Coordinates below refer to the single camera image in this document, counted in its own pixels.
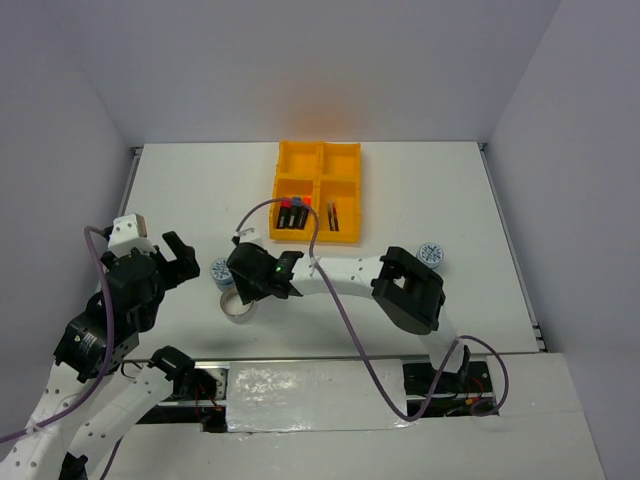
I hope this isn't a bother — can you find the pink cap black highlighter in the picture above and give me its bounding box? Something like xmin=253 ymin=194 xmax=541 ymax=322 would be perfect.
xmin=275 ymin=200 xmax=292 ymax=229

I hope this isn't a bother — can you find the blue cap black highlighter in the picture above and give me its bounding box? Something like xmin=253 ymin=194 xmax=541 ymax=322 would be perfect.
xmin=286 ymin=196 xmax=303 ymax=230

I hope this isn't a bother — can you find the orange cap black highlighter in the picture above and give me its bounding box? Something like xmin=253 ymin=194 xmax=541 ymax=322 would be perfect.
xmin=297 ymin=196 xmax=312 ymax=230

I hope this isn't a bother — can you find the red pen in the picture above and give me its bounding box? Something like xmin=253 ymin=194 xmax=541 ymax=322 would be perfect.
xmin=331 ymin=202 xmax=340 ymax=232

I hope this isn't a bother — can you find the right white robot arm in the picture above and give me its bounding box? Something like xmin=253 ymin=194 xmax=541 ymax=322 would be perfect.
xmin=227 ymin=242 xmax=470 ymax=391

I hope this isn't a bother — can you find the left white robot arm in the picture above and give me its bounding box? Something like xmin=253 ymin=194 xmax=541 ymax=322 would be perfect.
xmin=1 ymin=227 xmax=200 ymax=479

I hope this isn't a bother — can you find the left blue putty jar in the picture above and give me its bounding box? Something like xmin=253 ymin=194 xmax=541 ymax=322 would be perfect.
xmin=209 ymin=257 xmax=234 ymax=291

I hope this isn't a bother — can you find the blue putty jar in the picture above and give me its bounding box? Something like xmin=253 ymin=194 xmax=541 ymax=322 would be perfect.
xmin=416 ymin=242 xmax=445 ymax=270
xmin=209 ymin=257 xmax=234 ymax=291

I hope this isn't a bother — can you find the clear tape roll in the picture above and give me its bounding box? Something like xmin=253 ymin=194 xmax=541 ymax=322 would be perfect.
xmin=219 ymin=288 xmax=256 ymax=324

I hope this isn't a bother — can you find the yellow four-compartment organizer tray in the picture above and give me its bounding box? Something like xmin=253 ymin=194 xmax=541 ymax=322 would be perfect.
xmin=269 ymin=140 xmax=362 ymax=245

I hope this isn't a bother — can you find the silver foil covered panel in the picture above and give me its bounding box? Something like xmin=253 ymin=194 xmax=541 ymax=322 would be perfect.
xmin=226 ymin=360 xmax=409 ymax=433

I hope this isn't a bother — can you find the right blue putty jar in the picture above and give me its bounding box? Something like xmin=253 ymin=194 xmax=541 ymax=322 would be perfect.
xmin=416 ymin=242 xmax=445 ymax=270

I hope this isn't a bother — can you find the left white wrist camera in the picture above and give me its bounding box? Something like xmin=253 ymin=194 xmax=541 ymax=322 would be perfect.
xmin=108 ymin=213 xmax=154 ymax=258

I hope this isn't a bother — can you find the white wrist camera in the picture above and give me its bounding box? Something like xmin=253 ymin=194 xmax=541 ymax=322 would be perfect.
xmin=108 ymin=213 xmax=154 ymax=258
xmin=232 ymin=227 xmax=262 ymax=246

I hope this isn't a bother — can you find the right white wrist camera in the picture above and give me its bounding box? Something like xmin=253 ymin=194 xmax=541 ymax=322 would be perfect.
xmin=232 ymin=227 xmax=262 ymax=246

